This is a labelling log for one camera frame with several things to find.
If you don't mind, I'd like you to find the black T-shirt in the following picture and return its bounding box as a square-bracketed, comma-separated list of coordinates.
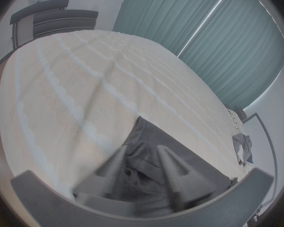
[109, 116, 233, 216]

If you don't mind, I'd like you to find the bed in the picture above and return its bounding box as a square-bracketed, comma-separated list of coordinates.
[0, 30, 276, 198]

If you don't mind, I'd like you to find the grey bedside table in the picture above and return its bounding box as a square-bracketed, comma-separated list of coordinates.
[225, 104, 246, 120]

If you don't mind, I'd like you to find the white printed pillow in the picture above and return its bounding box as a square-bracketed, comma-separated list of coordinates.
[227, 109, 246, 137]

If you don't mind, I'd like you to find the black chest of drawers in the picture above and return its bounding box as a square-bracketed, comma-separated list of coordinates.
[33, 10, 99, 39]

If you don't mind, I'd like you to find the pile of clothes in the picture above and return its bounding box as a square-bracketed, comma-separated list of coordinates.
[232, 134, 255, 169]

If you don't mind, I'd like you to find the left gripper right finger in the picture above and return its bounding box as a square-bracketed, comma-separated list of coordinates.
[157, 145, 216, 210]

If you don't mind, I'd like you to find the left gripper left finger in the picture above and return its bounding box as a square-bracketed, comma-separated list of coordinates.
[72, 145, 129, 201]

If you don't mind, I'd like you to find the blue-green curtain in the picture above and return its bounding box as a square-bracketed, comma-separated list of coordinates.
[177, 0, 284, 108]
[112, 0, 233, 57]

